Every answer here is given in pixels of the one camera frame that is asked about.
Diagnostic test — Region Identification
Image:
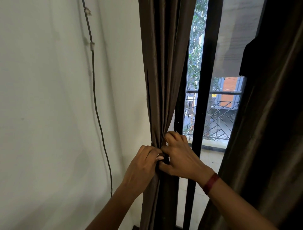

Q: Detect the person's right hand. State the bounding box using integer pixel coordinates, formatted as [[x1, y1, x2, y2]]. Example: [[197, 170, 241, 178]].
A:
[[158, 131, 215, 188]]

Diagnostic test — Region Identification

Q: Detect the person's left hand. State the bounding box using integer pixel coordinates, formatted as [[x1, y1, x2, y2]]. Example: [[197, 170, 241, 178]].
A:
[[122, 145, 164, 197]]

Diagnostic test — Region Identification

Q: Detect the dark brown curtain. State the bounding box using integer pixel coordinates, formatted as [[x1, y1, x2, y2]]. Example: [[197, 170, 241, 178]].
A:
[[138, 0, 197, 230], [198, 0, 303, 230]]

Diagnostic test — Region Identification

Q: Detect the person's right forearm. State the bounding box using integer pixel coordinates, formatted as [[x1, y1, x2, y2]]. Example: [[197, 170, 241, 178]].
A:
[[208, 179, 277, 230]]

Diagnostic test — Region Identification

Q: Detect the person's left forearm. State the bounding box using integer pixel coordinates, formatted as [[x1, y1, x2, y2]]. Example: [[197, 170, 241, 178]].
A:
[[85, 186, 142, 230]]

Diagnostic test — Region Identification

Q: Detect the red wrist band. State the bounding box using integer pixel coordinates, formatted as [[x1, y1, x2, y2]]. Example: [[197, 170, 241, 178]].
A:
[[202, 172, 220, 196]]

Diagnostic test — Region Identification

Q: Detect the green tree outside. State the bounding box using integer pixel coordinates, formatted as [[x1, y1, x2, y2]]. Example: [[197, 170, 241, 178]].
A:
[[187, 0, 209, 90]]

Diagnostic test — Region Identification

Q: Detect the grey wall cable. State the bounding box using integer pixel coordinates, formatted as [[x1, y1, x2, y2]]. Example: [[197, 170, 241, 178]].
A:
[[81, 0, 113, 197]]

